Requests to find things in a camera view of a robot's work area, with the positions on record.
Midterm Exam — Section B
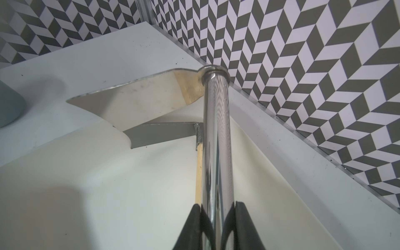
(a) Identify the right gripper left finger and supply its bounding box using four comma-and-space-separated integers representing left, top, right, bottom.
173, 204, 216, 250

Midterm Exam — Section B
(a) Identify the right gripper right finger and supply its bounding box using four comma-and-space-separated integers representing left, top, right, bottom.
220, 202, 266, 250

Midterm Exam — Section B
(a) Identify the cream storage box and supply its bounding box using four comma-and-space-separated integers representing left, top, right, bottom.
1, 99, 340, 250

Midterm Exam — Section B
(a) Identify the blue handle hoe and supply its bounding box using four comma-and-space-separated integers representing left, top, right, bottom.
68, 65, 235, 249

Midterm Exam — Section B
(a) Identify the wooden handle hoe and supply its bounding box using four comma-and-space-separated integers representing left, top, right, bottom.
124, 122, 204, 205

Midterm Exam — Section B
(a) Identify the grey-blue cup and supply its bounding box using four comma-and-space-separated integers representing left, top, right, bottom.
0, 81, 27, 128

